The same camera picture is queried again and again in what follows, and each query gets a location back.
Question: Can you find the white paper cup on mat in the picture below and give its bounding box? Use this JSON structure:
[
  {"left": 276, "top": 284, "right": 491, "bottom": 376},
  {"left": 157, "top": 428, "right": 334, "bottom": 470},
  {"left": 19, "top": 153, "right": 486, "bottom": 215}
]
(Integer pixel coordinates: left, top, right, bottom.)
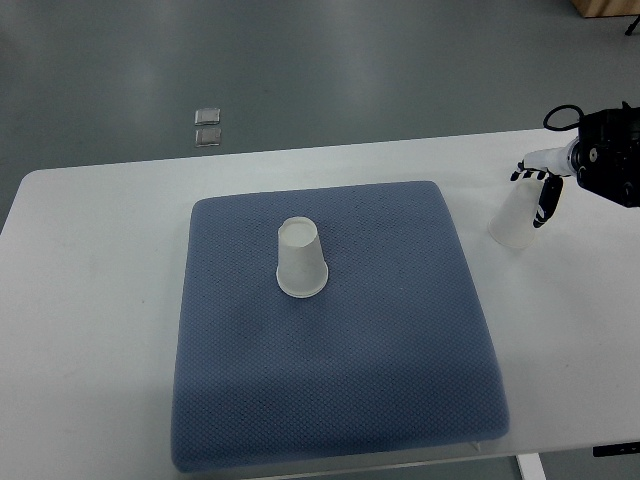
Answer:
[{"left": 276, "top": 216, "right": 329, "bottom": 299}]

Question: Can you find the black tripod leg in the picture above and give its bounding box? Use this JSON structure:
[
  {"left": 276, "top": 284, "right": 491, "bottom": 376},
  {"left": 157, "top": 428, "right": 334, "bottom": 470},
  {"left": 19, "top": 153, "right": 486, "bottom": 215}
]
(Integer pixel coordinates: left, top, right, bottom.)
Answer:
[{"left": 624, "top": 15, "right": 640, "bottom": 36}]

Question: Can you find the white table leg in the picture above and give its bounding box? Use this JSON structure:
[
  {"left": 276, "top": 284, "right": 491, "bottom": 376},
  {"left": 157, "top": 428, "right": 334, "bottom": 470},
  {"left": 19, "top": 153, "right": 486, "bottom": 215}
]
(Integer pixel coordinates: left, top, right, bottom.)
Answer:
[{"left": 516, "top": 453, "right": 547, "bottom": 480}]

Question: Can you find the blue textured foam mat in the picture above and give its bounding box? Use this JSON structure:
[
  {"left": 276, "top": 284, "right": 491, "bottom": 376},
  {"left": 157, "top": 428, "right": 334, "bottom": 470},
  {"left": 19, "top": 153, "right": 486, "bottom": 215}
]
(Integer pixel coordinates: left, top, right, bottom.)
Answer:
[{"left": 171, "top": 181, "right": 509, "bottom": 472}]

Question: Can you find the upper silver floor plate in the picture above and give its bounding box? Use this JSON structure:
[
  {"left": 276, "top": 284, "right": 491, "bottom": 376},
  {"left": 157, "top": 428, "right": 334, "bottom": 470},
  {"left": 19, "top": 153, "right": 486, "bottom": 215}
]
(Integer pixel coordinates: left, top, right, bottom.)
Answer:
[{"left": 194, "top": 107, "right": 221, "bottom": 126}]

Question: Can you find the wooden furniture corner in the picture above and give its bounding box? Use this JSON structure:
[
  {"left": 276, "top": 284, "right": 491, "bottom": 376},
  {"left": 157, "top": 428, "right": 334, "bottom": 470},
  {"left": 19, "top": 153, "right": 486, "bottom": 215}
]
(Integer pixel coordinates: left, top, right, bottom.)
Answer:
[{"left": 571, "top": 0, "right": 639, "bottom": 18}]

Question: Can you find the black table control panel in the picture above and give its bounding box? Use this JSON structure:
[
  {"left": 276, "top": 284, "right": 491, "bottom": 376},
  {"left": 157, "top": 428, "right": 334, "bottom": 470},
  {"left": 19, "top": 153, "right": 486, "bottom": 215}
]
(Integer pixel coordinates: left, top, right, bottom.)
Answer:
[{"left": 592, "top": 442, "right": 640, "bottom": 458}]

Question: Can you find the white paper cup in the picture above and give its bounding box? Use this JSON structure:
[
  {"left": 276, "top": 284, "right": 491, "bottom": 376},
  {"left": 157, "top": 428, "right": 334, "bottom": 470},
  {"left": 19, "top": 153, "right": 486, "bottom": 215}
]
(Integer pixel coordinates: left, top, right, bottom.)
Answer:
[
  {"left": 276, "top": 216, "right": 329, "bottom": 299},
  {"left": 488, "top": 179, "right": 542, "bottom": 249}
]

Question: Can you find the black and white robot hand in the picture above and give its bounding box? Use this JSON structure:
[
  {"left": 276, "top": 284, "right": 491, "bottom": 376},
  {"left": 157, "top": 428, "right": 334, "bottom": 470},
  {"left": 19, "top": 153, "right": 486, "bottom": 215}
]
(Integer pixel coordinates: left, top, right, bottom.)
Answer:
[{"left": 510, "top": 138, "right": 579, "bottom": 229}]

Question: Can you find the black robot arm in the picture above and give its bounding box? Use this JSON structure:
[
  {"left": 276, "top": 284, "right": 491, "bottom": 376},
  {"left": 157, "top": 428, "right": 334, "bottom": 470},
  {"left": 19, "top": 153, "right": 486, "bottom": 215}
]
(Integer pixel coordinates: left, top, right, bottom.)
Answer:
[{"left": 543, "top": 102, "right": 639, "bottom": 208}]

